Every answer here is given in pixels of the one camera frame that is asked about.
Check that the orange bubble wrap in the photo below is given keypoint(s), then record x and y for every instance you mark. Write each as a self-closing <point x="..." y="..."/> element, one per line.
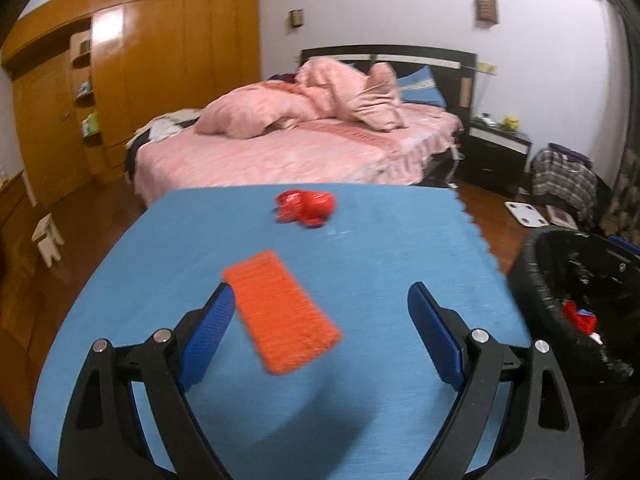
<point x="280" y="310"/>

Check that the wooden wardrobe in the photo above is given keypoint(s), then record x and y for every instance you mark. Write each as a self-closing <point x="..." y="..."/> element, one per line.
<point x="175" y="60"/>

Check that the blue mat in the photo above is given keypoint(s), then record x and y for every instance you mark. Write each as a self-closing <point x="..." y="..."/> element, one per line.
<point x="375" y="250"/>

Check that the white bathroom scale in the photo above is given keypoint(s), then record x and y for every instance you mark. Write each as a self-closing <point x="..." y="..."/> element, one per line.
<point x="525" y="215"/>

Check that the plaid bag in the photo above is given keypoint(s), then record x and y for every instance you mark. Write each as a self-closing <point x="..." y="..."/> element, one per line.
<point x="565" y="180"/>

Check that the small printed booklet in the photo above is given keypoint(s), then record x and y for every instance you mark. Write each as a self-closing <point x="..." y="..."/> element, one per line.
<point x="561" y="216"/>

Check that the red wrapper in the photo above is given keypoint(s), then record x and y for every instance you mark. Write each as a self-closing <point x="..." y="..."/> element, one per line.
<point x="310" y="207"/>

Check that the small wooden stool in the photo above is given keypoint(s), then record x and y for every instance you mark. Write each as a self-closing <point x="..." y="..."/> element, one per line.
<point x="47" y="240"/>

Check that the green box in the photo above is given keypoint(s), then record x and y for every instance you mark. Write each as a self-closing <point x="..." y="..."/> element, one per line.
<point x="91" y="124"/>

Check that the blue pillow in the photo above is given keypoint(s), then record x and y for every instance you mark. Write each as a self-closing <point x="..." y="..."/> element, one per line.
<point x="422" y="87"/>

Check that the black trash bin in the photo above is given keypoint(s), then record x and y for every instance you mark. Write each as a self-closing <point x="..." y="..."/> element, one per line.
<point x="545" y="280"/>

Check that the pink pillow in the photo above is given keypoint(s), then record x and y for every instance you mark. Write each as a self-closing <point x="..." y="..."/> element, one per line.
<point x="380" y="100"/>

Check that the patterned cloth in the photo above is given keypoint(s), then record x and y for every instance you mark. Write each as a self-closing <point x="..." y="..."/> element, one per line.
<point x="625" y="195"/>

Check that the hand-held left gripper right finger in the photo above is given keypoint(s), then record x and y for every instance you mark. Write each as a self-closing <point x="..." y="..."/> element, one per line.
<point x="435" y="335"/>

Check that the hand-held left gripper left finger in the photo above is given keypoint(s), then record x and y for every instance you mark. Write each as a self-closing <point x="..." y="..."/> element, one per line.
<point x="207" y="335"/>

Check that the pink duvet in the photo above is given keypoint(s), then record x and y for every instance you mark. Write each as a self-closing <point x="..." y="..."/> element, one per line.
<point x="250" y="107"/>

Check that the white item on nightstand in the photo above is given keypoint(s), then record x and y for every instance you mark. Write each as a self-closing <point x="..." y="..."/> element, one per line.
<point x="485" y="120"/>

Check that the large wall lamp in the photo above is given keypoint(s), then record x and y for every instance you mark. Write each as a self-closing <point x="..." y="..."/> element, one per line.
<point x="486" y="11"/>

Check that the yellow toy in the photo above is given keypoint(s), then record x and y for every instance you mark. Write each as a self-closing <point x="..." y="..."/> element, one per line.
<point x="509" y="123"/>

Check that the pile of clothes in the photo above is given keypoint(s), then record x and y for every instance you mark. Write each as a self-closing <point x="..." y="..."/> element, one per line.
<point x="162" y="127"/>

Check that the small wall lamp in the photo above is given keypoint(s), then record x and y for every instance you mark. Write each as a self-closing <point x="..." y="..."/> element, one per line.
<point x="296" y="18"/>

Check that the bed with pink sheet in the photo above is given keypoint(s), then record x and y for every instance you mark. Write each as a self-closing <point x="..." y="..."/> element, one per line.
<point x="300" y="155"/>

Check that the black nightstand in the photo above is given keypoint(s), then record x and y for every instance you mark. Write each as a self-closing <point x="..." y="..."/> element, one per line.
<point x="490" y="160"/>

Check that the beige wall socket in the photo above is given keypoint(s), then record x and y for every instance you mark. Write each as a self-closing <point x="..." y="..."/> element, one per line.
<point x="488" y="67"/>

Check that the black headboard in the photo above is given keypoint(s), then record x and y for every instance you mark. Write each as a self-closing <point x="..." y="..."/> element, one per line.
<point x="450" y="67"/>

